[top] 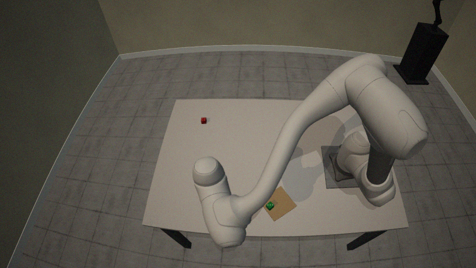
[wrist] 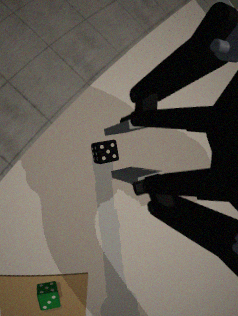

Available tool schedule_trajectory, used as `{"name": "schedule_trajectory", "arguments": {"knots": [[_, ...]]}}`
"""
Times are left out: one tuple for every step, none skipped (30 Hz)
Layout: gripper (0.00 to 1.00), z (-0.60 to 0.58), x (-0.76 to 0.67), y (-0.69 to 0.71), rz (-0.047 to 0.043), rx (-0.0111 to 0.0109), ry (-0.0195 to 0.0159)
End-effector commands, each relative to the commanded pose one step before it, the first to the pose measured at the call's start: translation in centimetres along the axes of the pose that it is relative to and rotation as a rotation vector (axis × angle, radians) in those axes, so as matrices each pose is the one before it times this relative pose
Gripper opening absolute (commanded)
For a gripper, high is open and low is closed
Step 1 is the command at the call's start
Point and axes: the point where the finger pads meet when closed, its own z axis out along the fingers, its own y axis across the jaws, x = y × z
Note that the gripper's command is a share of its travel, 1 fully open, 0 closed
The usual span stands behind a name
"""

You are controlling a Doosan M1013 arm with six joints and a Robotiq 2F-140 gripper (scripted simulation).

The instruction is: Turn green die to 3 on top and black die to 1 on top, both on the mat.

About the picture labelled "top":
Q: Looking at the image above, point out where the tan mat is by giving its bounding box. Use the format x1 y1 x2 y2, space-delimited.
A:
263 186 297 221

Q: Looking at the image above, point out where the green die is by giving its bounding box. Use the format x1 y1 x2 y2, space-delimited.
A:
266 202 274 211

